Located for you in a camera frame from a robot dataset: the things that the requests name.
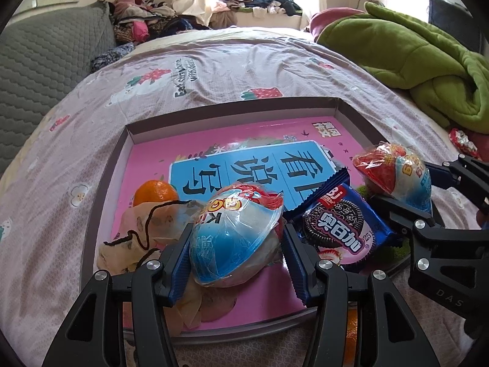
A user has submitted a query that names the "green fuzzy ring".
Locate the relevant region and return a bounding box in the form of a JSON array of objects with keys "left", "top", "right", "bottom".
[{"left": 357, "top": 185, "right": 414, "bottom": 266}]

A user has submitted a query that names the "pile of mixed clothes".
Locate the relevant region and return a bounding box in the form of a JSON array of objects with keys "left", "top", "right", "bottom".
[{"left": 109, "top": 0, "right": 211, "bottom": 44}]

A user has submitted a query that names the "beige drawstring pouch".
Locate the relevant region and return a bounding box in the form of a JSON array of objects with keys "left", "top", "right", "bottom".
[{"left": 96, "top": 199, "right": 237, "bottom": 329}]

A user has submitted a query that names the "pink and blue book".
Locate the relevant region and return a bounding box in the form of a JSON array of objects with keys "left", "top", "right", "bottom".
[{"left": 111, "top": 117, "right": 383, "bottom": 331}]

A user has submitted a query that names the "green fleece blanket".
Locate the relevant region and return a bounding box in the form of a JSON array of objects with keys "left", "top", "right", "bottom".
[{"left": 317, "top": 2, "right": 489, "bottom": 134}]

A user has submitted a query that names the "dark blue patterned cloth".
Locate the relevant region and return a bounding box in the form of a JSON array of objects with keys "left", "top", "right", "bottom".
[{"left": 91, "top": 43, "right": 135, "bottom": 72}]

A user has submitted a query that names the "blue cookie packet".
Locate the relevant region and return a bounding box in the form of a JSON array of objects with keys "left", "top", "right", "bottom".
[{"left": 285, "top": 168, "right": 396, "bottom": 272}]

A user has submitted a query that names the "person's right hand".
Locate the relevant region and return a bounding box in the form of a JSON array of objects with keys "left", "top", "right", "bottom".
[{"left": 477, "top": 199, "right": 489, "bottom": 232}]

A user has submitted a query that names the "shallow cardboard box tray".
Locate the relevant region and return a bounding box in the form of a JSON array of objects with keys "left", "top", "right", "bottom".
[{"left": 78, "top": 97, "right": 447, "bottom": 348}]

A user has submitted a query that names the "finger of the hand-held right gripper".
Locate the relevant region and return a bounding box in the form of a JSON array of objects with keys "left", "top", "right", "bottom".
[
  {"left": 422, "top": 154, "right": 489, "bottom": 211},
  {"left": 369, "top": 194, "right": 489, "bottom": 239}
]

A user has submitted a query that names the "pink pillow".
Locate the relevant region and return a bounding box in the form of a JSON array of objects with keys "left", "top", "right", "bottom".
[{"left": 309, "top": 8, "right": 365, "bottom": 42}]

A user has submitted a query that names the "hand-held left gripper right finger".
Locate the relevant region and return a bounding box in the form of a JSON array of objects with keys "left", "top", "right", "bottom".
[{"left": 282, "top": 224, "right": 440, "bottom": 367}]

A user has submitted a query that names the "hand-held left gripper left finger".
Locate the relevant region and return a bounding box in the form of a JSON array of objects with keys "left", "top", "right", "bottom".
[{"left": 41, "top": 222, "right": 195, "bottom": 367}]

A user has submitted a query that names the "black wall television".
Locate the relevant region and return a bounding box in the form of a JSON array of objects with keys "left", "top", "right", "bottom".
[{"left": 428, "top": 0, "right": 484, "bottom": 52}]

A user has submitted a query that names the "grey quilted headboard cushion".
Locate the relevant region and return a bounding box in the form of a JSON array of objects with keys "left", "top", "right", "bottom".
[{"left": 0, "top": 2, "right": 116, "bottom": 167}]

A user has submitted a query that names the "red and white candy wrapper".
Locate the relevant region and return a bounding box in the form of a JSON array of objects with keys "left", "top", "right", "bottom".
[{"left": 449, "top": 128, "right": 478, "bottom": 154}]

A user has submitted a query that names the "orange tangerine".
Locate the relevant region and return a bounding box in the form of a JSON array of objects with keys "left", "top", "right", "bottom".
[
  {"left": 132, "top": 180, "right": 179, "bottom": 208},
  {"left": 346, "top": 308, "right": 359, "bottom": 365}
]

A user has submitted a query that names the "blue and red toy egg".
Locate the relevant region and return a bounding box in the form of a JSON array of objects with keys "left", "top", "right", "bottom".
[{"left": 190, "top": 183, "right": 285, "bottom": 287}]

